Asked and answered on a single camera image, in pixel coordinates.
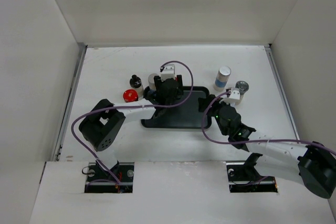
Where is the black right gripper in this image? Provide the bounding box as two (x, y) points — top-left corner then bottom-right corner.
(198, 94), (234, 136)

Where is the silver lid blue label shaker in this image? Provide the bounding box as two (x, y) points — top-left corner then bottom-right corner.
(148, 73), (158, 95)

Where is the red lid sauce jar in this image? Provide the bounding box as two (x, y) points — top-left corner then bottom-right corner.
(123, 89), (139, 103)

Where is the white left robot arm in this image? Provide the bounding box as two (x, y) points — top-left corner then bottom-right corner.
(78, 74), (184, 182)

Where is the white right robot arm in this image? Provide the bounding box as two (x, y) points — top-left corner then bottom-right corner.
(198, 95), (335, 199)

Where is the black plastic tray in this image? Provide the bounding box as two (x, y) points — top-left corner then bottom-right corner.
(141, 86), (209, 130)

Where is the black knob grinder bottle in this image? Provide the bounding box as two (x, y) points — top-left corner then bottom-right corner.
(129, 74), (144, 98)

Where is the white lid blue label shaker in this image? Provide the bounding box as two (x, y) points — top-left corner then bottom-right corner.
(213, 66), (232, 91)

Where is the grey lid salt grinder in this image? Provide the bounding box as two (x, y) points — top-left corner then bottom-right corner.
(235, 81), (249, 102)

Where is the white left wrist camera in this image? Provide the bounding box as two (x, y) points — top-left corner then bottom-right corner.
(160, 63), (175, 82)

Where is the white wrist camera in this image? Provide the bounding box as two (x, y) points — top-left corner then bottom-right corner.
(220, 87), (240, 106)
(160, 63), (175, 82)

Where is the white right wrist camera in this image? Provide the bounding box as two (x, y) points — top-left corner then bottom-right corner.
(220, 87), (240, 106)

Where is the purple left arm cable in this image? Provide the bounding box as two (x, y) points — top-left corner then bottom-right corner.
(71, 60), (194, 190)

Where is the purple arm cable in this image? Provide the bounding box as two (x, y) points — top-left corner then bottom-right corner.
(71, 60), (194, 190)
(201, 90), (336, 156)

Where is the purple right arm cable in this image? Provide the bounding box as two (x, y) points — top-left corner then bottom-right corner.
(201, 90), (336, 156)

